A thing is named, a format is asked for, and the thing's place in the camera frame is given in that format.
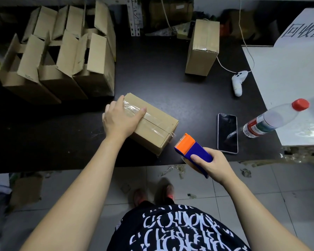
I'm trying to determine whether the person's right hand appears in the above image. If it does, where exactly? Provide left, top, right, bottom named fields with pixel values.
left=190, top=148, right=237, bottom=185

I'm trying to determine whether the person's left hand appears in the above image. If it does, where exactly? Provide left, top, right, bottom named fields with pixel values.
left=102, top=96, right=147, bottom=140

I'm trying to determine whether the blue and orange tape dispenser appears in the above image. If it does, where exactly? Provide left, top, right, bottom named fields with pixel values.
left=174, top=133, right=214, bottom=179

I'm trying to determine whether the taped brown cardboard box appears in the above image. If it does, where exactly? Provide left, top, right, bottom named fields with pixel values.
left=122, top=93, right=179, bottom=157

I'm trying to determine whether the person's left forearm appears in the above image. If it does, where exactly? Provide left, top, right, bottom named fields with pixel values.
left=20, top=133, right=132, bottom=251

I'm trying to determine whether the person's right forearm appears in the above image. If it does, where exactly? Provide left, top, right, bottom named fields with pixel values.
left=220, top=171, right=312, bottom=251

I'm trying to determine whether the black smartphone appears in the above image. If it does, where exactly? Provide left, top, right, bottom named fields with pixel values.
left=216, top=113, right=238, bottom=154

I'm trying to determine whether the person's right shoe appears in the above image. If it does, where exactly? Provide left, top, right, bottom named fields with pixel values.
left=157, top=178, right=176, bottom=205

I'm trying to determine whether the person's shoe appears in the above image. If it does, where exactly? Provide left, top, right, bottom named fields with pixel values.
left=132, top=188, right=149, bottom=207
left=157, top=178, right=176, bottom=205

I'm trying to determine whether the person's left shoe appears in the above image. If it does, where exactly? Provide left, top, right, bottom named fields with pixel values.
left=132, top=188, right=149, bottom=207

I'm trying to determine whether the black shirt with white print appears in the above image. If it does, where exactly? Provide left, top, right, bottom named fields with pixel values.
left=112, top=201, right=251, bottom=251

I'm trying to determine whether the group of open cardboard boxes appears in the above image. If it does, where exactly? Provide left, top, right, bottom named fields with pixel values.
left=0, top=0, right=117, bottom=105

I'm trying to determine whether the clear water bottle red cap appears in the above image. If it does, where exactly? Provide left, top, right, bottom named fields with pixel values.
left=242, top=98, right=310, bottom=139

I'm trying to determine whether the white handheld controller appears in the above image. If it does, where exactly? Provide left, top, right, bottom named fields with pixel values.
left=231, top=71, right=248, bottom=97

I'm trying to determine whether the tall sealed cardboard box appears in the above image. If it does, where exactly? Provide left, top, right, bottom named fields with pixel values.
left=185, top=19, right=220, bottom=76

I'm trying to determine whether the brown carton on shelf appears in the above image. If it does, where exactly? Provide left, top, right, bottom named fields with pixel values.
left=149, top=0, right=194, bottom=31

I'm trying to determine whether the white board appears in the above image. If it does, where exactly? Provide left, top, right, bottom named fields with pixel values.
left=241, top=45, right=314, bottom=147

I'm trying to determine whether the flat cardboard scrap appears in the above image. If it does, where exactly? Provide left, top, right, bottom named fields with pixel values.
left=9, top=174, right=44, bottom=208

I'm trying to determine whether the white paper sign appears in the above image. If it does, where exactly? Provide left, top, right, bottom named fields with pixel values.
left=273, top=7, right=314, bottom=48

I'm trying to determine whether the perforated metal shelf post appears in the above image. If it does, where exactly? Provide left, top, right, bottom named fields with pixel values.
left=126, top=0, right=143, bottom=37

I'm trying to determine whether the thin white cord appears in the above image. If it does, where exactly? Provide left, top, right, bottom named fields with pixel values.
left=160, top=0, right=174, bottom=30

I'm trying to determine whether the white cable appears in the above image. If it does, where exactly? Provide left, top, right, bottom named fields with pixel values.
left=216, top=0, right=255, bottom=74

